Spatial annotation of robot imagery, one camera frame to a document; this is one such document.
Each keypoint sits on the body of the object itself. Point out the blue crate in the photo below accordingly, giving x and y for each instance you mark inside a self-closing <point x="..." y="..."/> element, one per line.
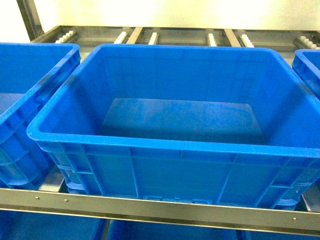
<point x="259" y="235"/>
<point x="15" y="225"/>
<point x="306" y="64"/>
<point x="30" y="74"/>
<point x="134" y="230"/>
<point x="208" y="125"/>

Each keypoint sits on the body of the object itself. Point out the blue lower centre crate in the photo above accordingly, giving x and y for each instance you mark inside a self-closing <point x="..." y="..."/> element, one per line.
<point x="134" y="230"/>

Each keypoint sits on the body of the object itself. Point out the steel roller rack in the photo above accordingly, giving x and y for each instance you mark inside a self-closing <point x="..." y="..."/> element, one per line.
<point x="159" y="13"/>

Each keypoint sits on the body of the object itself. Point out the blue lower right crate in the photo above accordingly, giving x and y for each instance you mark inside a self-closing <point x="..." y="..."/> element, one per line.
<point x="259" y="235"/>

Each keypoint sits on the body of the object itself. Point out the blue lower left crate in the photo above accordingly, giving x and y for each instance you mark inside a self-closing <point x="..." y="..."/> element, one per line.
<point x="15" y="225"/>

